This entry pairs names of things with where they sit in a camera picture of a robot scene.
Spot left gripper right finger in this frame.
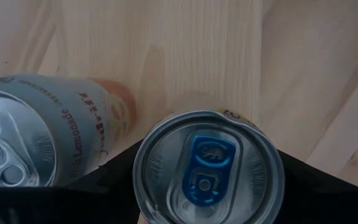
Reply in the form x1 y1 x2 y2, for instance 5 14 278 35
273 149 358 224

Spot silver can with blue tab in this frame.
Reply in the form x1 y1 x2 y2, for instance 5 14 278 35
132 109 285 224

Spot silver pink lemonade can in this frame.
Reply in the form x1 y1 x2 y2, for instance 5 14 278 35
0 73 138 187

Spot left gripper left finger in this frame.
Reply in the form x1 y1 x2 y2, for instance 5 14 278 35
0 139 144 224

